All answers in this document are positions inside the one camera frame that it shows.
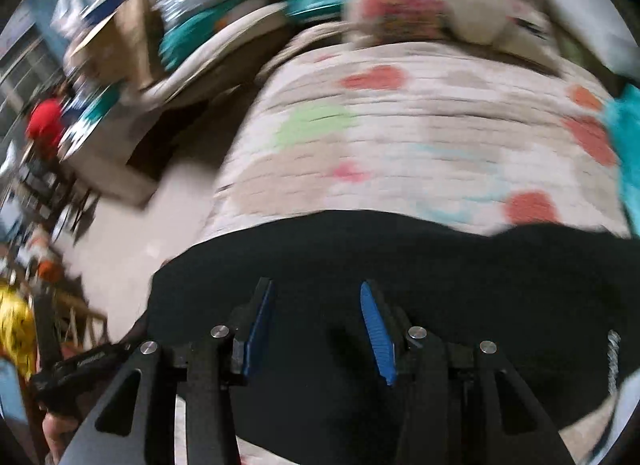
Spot red round object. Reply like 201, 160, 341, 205
25, 97, 67, 158

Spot wooden rack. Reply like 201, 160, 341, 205
27, 290, 110, 348

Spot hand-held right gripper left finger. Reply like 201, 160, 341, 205
59, 277, 278, 465

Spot person's left hand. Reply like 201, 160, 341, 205
42, 412, 83, 465

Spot teal and white mattress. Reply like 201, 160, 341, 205
127, 0, 348, 106

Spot dotted printed blanket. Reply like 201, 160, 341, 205
200, 25, 632, 256

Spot cardboard box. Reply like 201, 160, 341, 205
64, 0, 168, 93

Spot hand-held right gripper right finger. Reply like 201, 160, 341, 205
360, 281, 576, 465

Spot teal cloth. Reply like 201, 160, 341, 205
602, 85, 640, 236

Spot yellow spotted object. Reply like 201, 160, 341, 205
0, 284, 40, 386

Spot black pants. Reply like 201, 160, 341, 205
131, 210, 640, 447

